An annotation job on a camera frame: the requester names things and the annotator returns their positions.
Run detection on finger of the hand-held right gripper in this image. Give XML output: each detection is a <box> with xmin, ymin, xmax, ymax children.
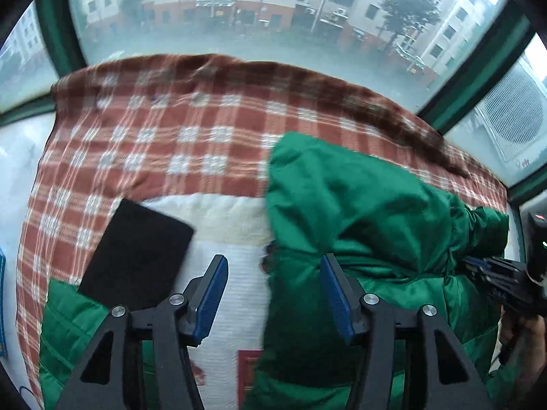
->
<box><xmin>463</xmin><ymin>256</ymin><xmax>547</xmax><ymax>317</ymax></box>

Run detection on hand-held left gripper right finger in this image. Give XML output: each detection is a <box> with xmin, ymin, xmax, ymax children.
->
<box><xmin>320</xmin><ymin>253</ymin><xmax>489</xmax><ymax>410</ymax></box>

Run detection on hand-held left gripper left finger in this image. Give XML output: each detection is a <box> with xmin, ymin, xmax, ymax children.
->
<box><xmin>55</xmin><ymin>255</ymin><xmax>229</xmax><ymax>410</ymax></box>

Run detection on green padded jacket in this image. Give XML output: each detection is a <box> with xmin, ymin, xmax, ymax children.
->
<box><xmin>39</xmin><ymin>132</ymin><xmax>511</xmax><ymax>410</ymax></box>

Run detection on person's right hand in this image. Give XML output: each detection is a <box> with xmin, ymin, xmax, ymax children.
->
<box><xmin>499</xmin><ymin>315</ymin><xmax>547</xmax><ymax>365</ymax></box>

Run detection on white air conditioner unit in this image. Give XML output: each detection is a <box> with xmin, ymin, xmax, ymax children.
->
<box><xmin>473</xmin><ymin>56</ymin><xmax>547</xmax><ymax>164</ymax></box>

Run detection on red plaid blanket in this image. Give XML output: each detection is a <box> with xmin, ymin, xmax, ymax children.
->
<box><xmin>15</xmin><ymin>53</ymin><xmax>509</xmax><ymax>407</ymax></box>

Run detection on blue box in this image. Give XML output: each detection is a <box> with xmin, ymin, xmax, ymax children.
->
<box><xmin>0</xmin><ymin>247</ymin><xmax>9</xmax><ymax>356</ymax></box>

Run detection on tree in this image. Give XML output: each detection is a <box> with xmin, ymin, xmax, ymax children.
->
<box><xmin>379</xmin><ymin>0</ymin><xmax>442</xmax><ymax>53</ymax></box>

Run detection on green window frame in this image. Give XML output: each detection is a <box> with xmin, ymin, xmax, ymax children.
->
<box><xmin>0</xmin><ymin>0</ymin><xmax>547</xmax><ymax>240</ymax></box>

